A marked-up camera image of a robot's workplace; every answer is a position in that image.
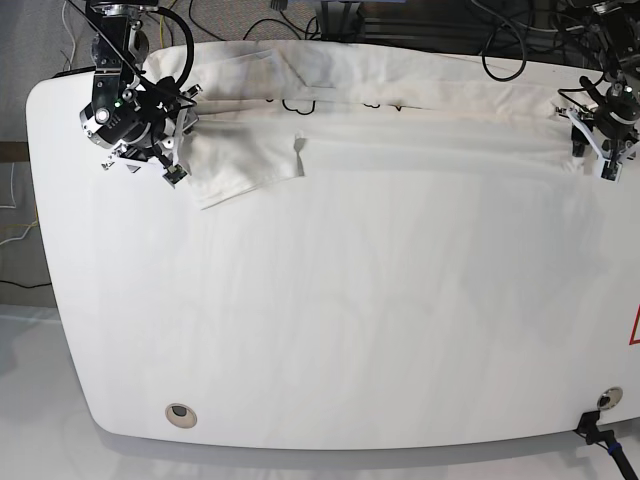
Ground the black white gripper body image-left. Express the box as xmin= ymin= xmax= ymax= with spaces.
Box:
xmin=80 ymin=75 xmax=202 ymax=175

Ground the black white gripper body image-right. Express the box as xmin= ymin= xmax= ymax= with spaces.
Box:
xmin=557 ymin=87 xmax=639 ymax=168

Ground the white printed T-shirt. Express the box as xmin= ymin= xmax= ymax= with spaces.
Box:
xmin=142 ymin=39 xmax=609 ymax=211

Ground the black flat edge device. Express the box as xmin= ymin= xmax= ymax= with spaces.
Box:
xmin=52 ymin=67 xmax=95 ymax=79

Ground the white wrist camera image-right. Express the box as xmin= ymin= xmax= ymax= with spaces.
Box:
xmin=601 ymin=160 xmax=623 ymax=182

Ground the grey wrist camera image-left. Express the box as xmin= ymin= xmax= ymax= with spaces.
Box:
xmin=162 ymin=164 xmax=188 ymax=188

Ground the white floor cable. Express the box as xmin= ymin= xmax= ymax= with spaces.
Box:
xmin=60 ymin=0 xmax=78 ymax=71

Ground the black aluminium frame stand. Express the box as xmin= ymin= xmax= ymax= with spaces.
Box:
xmin=313 ymin=1 xmax=370 ymax=43

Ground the right table cable grommet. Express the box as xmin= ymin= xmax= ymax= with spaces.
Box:
xmin=597 ymin=386 xmax=624 ymax=411

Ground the table cable grommet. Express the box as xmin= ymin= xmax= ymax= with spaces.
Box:
xmin=597 ymin=386 xmax=624 ymax=411
xmin=165 ymin=403 xmax=197 ymax=429

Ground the black table clamp with cable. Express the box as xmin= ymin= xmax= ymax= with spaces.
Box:
xmin=574 ymin=410 xmax=639 ymax=480

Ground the left table cable grommet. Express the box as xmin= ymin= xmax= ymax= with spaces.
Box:
xmin=165 ymin=403 xmax=197 ymax=429

